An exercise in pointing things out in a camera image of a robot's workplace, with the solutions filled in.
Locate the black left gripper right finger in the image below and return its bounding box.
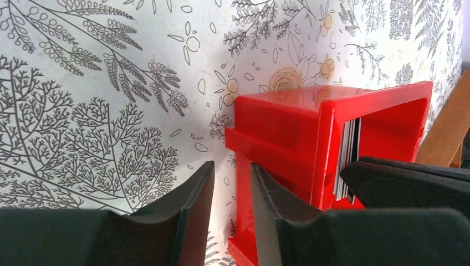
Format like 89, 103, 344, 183
251, 164, 469, 265

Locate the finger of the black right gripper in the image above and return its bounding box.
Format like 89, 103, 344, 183
340, 157, 469, 218

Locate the stack of white cards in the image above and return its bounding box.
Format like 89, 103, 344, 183
333, 117, 362, 204

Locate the red plastic bin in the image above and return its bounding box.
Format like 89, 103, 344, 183
226, 81, 433, 265

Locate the floral table mat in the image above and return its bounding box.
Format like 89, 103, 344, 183
1, 1, 469, 265

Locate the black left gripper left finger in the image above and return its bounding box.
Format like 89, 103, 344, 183
1, 161, 215, 265

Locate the brown compartment organizer tray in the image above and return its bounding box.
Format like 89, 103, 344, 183
415, 70, 469, 168

